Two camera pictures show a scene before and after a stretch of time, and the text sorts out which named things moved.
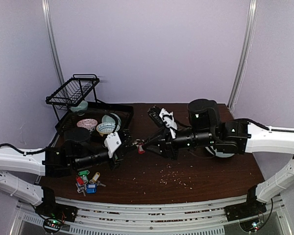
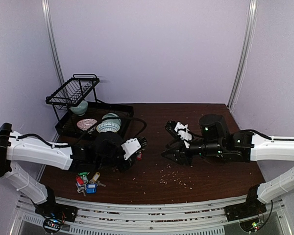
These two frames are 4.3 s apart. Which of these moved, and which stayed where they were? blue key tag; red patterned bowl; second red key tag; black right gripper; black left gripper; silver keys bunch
Moved: black right gripper; black left gripper
Stayed: second red key tag; blue key tag; silver keys bunch; red patterned bowl
